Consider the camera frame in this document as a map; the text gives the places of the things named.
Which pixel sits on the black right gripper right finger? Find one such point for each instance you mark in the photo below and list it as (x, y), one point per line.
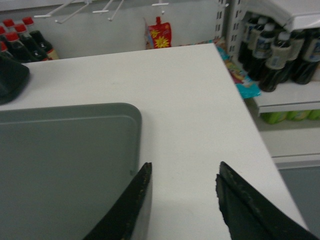
(249, 215)

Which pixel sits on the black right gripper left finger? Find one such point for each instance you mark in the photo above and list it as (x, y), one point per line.
(129, 217)

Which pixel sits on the grey-silver rectangular tray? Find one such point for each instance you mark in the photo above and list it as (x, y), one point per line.
(62, 168)

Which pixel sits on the white checkout table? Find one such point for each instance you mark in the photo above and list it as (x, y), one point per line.
(193, 118)

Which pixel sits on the teal snack pack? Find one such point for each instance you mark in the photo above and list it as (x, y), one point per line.
(245, 85)

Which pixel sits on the dark drink bottle white cap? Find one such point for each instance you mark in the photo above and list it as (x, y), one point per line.
(280, 51)

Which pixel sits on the black scanner base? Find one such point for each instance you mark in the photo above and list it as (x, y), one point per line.
(14, 77)

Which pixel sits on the red cap soy sauce bottle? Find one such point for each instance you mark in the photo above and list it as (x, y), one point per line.
(40, 39)

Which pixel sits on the red spout pouch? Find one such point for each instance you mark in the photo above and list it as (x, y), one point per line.
(159, 35)

